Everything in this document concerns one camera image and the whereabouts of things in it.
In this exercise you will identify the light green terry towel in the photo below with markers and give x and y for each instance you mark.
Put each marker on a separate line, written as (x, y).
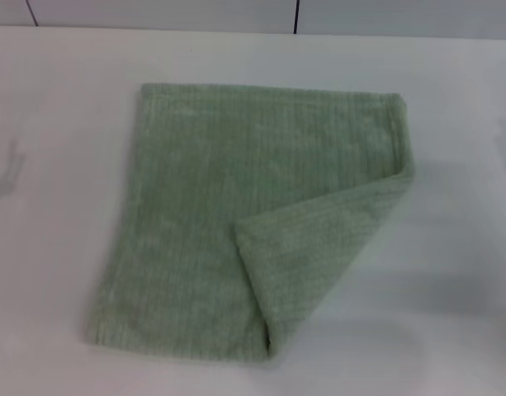
(195, 214)

